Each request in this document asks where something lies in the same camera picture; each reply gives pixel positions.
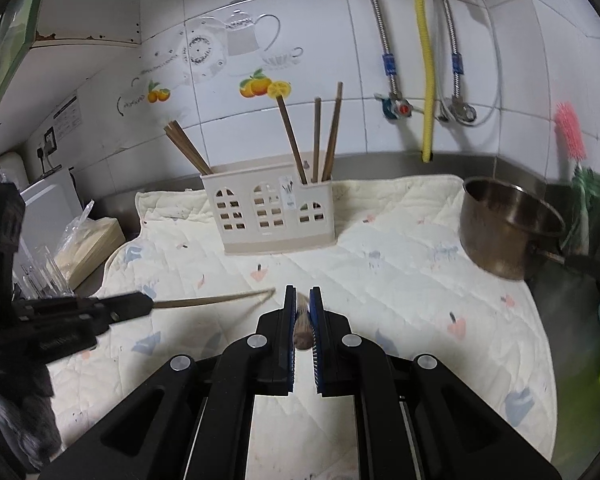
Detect beige plastic utensil holder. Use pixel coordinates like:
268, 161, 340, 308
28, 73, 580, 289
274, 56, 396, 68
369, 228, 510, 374
201, 157, 336, 255

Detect braided steel hose right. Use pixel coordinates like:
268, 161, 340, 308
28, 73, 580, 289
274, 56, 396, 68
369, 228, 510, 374
429, 0, 465, 101

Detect yellow gas hose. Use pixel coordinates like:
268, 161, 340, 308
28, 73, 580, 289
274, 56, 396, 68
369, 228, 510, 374
412, 0, 437, 164

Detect wooden chopstick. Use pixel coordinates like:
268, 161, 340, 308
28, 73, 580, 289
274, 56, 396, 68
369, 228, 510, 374
322, 81, 343, 182
168, 119, 216, 176
162, 123, 212, 177
292, 292, 314, 351
311, 98, 322, 183
154, 288, 275, 309
276, 96, 308, 184

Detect steel saucepan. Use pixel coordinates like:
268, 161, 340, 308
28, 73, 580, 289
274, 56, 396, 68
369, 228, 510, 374
458, 177, 600, 282

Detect green glass jar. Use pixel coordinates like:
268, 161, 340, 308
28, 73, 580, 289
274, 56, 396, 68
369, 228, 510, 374
567, 165, 600, 256

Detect pink bottle brush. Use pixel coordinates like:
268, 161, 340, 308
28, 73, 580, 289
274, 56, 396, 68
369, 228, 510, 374
555, 102, 586, 165

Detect wall valve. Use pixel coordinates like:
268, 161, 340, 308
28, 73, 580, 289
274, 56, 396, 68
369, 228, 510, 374
439, 98, 477, 126
374, 93, 422, 122

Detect braided steel hose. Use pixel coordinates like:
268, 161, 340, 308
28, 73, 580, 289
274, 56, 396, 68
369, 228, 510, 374
429, 0, 465, 101
356, 0, 401, 99

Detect wall power socket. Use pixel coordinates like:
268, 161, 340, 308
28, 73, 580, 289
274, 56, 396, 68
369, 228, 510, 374
42, 127, 57, 156

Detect cream quilted patterned mat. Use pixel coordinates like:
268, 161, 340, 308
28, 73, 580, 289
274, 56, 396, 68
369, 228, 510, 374
50, 176, 557, 479

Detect wall valve left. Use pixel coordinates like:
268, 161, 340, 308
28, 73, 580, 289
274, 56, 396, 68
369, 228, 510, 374
374, 93, 422, 122

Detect white thin hose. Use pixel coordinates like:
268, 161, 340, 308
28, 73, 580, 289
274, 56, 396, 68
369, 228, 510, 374
459, 0, 505, 127

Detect clear glass mug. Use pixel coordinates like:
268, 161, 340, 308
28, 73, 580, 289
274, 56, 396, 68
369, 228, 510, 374
17, 243, 73, 299

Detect braided steel hose left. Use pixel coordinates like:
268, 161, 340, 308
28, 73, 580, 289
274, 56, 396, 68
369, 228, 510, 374
356, 0, 401, 99

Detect wall valve right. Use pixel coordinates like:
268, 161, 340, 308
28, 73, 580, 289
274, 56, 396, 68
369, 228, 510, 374
439, 98, 477, 126

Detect white cutting board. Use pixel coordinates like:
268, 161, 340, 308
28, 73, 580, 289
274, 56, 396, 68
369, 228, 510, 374
17, 168, 82, 263

